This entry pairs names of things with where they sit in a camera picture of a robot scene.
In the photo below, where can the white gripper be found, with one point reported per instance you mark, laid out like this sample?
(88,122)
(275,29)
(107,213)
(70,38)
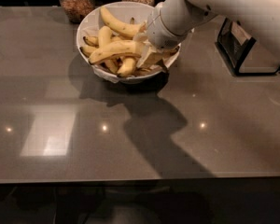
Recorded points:
(160,32)

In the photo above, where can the large front yellow banana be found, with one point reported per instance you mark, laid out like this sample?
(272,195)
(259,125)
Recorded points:
(117,49)

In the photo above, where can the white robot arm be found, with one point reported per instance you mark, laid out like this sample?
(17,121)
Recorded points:
(169,22)

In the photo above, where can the top yellow banana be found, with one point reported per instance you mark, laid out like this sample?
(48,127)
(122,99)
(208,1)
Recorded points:
(118,26)

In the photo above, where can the small lower yellow banana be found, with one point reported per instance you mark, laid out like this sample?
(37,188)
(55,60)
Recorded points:
(126,66)

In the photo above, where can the white bowl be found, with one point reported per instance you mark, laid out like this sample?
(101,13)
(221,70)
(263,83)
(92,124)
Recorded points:
(129,12)

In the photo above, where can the middle left yellow banana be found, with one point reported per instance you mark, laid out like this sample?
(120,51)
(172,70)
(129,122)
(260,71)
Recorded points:
(104,38)

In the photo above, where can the far left banana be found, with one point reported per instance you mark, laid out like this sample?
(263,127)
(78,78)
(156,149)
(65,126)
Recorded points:
(91,44)

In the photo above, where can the white paper liner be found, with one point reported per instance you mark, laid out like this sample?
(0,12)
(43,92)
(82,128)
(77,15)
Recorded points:
(100,70)

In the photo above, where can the left glass jar with nuts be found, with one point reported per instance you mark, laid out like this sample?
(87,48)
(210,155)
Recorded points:
(77,10)

